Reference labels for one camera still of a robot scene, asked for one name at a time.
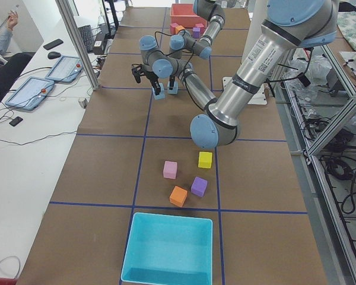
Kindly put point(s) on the purple block near red bin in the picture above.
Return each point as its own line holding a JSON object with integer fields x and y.
{"x": 196, "y": 33}

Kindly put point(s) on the orange block near red bin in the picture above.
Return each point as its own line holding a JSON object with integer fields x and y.
{"x": 178, "y": 28}

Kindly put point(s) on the purple block near cyan bin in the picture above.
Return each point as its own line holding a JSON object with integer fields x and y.
{"x": 199, "y": 186}

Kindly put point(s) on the black keyboard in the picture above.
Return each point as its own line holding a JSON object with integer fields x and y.
{"x": 87, "y": 37}

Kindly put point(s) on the magenta block right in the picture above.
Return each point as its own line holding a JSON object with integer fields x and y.
{"x": 200, "y": 26}

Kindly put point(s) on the black smartphone on desk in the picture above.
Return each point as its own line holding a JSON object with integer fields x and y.
{"x": 53, "y": 44}

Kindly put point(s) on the small black phone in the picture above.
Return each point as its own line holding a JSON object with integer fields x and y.
{"x": 16, "y": 121}

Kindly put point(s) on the teach pendant tablet farther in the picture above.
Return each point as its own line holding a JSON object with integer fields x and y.
{"x": 65, "y": 70}

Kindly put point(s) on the aluminium frame post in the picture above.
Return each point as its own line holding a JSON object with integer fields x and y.
{"x": 72, "y": 29}

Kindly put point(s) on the light blue block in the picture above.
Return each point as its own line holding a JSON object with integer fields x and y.
{"x": 172, "y": 89}
{"x": 159, "y": 95}

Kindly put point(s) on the magenta block left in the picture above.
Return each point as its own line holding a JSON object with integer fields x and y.
{"x": 173, "y": 27}

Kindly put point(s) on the cyan plastic bin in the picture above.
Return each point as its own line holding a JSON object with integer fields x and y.
{"x": 164, "y": 249}

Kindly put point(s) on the small metal cylinder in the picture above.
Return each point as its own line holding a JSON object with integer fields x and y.
{"x": 83, "y": 102}

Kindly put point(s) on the yellow block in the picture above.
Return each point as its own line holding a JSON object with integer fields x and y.
{"x": 205, "y": 160}

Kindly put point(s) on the light pink block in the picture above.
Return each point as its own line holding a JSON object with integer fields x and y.
{"x": 170, "y": 169}

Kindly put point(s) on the pink red plastic bin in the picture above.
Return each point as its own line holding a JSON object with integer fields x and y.
{"x": 183, "y": 15}

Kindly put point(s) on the teach pendant tablet nearer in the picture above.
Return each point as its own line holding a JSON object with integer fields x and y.
{"x": 30, "y": 94}

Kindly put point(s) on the person in white coat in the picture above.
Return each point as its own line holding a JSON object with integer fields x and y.
{"x": 10, "y": 69}

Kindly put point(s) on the magenta block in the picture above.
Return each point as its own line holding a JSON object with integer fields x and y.
{"x": 173, "y": 27}
{"x": 200, "y": 26}

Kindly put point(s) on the orange block near cyan bin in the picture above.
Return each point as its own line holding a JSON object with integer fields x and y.
{"x": 178, "y": 196}

